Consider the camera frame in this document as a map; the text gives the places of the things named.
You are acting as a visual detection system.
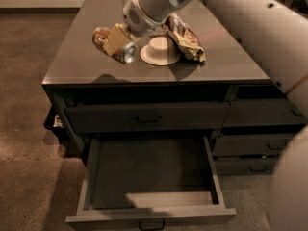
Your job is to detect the open middle drawer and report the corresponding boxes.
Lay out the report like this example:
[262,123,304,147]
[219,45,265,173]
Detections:
[65,136,236,231]

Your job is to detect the dark object beside cabinet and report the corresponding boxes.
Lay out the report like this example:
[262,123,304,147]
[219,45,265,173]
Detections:
[43,106,68,140]

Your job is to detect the brown chip bag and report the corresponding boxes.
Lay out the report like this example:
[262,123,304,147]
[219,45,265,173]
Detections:
[162,13,206,63]

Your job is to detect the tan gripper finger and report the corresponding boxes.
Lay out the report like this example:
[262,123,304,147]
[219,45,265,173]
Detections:
[105,23,131,56]

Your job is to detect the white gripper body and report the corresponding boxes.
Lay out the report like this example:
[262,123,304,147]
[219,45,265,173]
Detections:
[123,0,167,37]

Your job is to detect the orange soda can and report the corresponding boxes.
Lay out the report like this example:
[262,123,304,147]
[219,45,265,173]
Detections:
[92,24,138,64]

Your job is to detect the dark grey cabinet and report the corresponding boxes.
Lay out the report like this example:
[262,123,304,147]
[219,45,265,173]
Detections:
[42,0,306,160]

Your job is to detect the bottom right drawer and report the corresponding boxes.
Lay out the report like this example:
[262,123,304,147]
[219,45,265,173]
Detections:
[214,158,276,176]

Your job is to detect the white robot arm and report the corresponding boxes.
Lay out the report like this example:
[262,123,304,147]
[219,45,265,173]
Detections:
[108,0,308,231]

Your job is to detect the middle right drawer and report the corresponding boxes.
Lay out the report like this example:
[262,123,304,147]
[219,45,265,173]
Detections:
[212,134,293,157]

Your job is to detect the top right drawer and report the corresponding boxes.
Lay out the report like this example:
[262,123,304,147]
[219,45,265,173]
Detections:
[223,99,307,127]

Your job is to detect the closed top left drawer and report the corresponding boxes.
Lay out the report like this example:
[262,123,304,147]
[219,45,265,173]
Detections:
[65,102,229,134]

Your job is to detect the white upside-down bowl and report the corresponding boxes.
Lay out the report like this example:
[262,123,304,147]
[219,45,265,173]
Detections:
[141,36,180,66]

